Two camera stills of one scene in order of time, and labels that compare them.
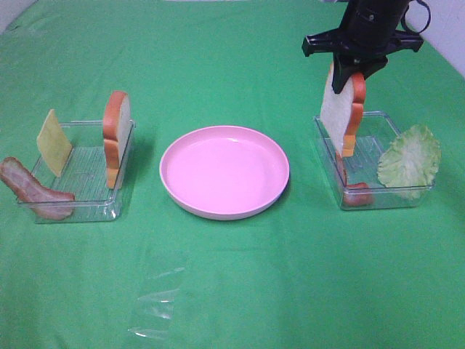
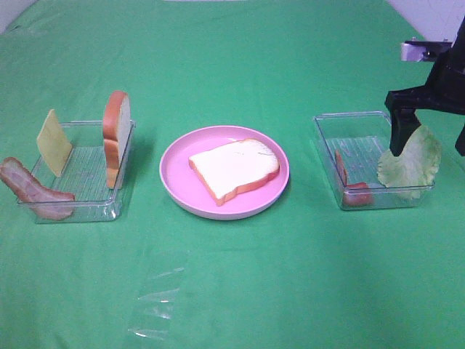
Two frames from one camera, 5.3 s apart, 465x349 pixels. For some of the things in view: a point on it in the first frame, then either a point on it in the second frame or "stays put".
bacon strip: (357, 194) stays put
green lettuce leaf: (410, 165) stays put
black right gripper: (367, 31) → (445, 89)
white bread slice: (336, 108) → (238, 166)
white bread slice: (116, 126) stays put
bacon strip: (46, 202) stays put
